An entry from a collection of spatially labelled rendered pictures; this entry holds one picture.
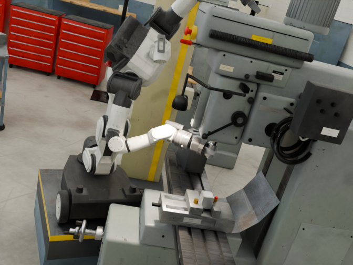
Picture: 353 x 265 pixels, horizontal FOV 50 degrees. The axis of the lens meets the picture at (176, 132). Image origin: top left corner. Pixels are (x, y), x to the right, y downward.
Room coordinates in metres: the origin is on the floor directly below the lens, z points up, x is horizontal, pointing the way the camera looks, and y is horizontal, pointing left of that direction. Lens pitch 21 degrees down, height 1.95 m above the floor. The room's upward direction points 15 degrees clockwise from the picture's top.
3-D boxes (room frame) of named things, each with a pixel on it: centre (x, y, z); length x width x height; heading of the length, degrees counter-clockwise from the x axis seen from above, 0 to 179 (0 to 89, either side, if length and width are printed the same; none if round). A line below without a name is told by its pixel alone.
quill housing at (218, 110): (1.74, -0.19, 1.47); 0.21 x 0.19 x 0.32; 11
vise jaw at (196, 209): (1.56, -0.16, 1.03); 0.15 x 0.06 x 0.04; 12
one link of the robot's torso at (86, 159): (2.36, 0.47, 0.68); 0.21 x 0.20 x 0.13; 29
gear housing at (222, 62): (1.75, -0.23, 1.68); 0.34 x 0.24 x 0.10; 101
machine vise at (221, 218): (1.57, -0.19, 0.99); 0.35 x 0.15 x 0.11; 102
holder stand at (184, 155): (2.14, -0.13, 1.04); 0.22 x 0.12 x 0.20; 18
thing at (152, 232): (1.74, -0.18, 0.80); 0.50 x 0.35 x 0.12; 101
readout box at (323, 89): (1.47, -0.54, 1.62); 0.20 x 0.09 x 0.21; 101
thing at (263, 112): (1.78, -0.38, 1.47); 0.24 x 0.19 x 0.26; 11
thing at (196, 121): (1.72, -0.08, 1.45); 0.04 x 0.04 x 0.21; 11
